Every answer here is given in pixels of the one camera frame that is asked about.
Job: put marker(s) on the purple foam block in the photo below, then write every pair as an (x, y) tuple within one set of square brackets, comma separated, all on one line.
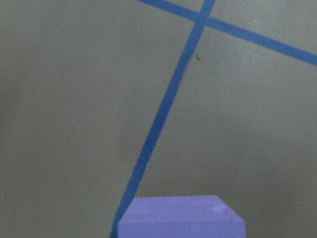
[(204, 216)]

